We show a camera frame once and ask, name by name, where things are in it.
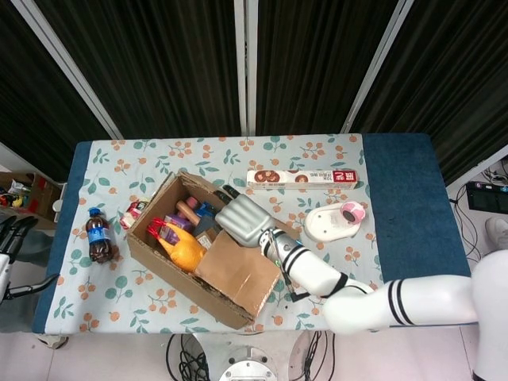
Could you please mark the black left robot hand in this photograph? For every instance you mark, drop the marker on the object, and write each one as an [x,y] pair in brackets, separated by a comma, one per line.
[16,234]

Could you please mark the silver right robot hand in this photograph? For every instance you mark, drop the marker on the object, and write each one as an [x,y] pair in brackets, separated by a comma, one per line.
[242,220]

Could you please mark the brown cardboard shipping box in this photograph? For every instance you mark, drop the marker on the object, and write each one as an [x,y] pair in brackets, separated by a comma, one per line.
[238,274]

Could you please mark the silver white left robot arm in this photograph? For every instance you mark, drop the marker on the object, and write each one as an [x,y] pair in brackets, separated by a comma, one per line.
[3,278]

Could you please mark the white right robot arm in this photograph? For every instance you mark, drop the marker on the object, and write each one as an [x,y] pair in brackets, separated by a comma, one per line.
[416,301]

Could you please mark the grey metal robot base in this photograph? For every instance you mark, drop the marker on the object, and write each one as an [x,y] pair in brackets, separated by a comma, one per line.
[250,365]

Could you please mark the blue plastic package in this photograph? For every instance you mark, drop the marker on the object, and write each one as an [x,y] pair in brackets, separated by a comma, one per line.
[206,208]

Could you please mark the open cardboard box with clutter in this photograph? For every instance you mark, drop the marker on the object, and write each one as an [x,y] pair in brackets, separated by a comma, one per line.
[35,194]

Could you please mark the long white food wrap box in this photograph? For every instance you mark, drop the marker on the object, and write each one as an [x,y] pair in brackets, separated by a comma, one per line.
[301,179]

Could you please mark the wooden cylinder stick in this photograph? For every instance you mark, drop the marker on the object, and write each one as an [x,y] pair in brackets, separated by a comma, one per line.
[188,212]

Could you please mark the yellow rubber chicken toy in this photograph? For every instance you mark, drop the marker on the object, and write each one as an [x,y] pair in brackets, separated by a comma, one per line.
[184,250]

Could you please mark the purple drink carton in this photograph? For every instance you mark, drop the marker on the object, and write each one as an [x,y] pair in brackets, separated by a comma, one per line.
[176,228]

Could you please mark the white oval plastic base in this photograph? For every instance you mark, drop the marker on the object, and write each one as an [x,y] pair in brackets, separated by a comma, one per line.
[323,226]

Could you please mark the cola bottle with blue label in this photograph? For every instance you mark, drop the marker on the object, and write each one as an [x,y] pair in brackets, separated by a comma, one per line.
[99,238]

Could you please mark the floral orange fruit tablecloth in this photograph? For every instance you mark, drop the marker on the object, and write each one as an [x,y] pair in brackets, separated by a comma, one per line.
[158,158]

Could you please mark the small red white carton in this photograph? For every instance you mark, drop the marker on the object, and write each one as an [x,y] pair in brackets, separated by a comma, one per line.
[133,214]

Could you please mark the pink round donut gadget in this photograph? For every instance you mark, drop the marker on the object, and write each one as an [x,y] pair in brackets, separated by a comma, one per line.
[357,209]

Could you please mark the black pleated screen panel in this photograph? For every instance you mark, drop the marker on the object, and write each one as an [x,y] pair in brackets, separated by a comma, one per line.
[456,79]
[317,59]
[31,99]
[158,59]

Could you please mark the blue table cover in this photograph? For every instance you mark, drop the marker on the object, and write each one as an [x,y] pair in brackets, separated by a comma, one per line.
[412,198]

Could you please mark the black electronic device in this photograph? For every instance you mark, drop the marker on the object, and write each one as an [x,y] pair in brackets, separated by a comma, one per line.
[486,196]

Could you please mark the white shoe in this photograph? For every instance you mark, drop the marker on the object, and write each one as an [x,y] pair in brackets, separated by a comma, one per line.
[498,232]

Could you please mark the white screen frame post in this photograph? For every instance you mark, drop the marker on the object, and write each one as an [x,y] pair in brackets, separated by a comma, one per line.
[373,67]
[246,67]
[79,87]

